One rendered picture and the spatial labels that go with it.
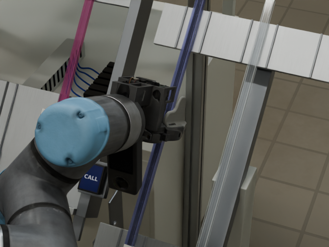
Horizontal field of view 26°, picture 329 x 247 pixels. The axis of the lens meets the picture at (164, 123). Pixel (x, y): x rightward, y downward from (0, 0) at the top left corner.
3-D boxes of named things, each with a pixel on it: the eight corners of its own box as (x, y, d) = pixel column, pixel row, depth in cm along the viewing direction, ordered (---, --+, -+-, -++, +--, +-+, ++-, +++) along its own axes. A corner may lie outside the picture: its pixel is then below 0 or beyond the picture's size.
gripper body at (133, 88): (180, 86, 103) (151, 91, 91) (168, 144, 104) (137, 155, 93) (132, 75, 105) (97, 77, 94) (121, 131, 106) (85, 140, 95)
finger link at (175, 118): (205, 97, 111) (176, 98, 103) (197, 134, 112) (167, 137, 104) (188, 92, 112) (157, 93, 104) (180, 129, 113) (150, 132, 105)
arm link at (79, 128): (13, 136, 81) (60, 84, 78) (59, 127, 91) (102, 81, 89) (58, 188, 80) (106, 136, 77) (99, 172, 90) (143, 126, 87)
